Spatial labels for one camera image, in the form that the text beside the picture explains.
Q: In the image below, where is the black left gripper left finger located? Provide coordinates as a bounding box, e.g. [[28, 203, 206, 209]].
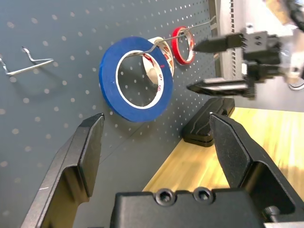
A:
[[20, 113, 105, 228]]

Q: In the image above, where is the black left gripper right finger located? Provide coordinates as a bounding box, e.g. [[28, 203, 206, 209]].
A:
[[208, 112, 304, 228]]

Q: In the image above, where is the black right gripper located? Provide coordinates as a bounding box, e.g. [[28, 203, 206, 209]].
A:
[[186, 23, 285, 100]]

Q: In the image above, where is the grey perforated pegboard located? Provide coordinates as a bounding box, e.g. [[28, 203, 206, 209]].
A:
[[0, 0, 223, 228]]

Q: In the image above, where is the black plastic case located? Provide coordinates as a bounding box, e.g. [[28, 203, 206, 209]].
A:
[[181, 97, 236, 147]]

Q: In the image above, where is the red tape roll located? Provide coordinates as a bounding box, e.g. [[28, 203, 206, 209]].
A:
[[171, 26, 196, 66]]

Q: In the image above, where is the white printed tape roll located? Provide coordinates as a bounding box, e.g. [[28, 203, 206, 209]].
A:
[[142, 37, 175, 95]]

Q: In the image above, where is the blue tape roll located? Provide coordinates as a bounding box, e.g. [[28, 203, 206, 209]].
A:
[[99, 36, 174, 123]]

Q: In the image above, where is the silver wire hook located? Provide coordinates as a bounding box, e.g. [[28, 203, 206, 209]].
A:
[[132, 39, 167, 57], [166, 16, 217, 42]]

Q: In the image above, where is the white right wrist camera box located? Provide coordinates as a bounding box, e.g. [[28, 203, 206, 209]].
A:
[[279, 26, 304, 91]]

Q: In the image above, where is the double-prong wire hook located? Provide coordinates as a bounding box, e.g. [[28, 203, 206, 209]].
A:
[[0, 46, 55, 76]]

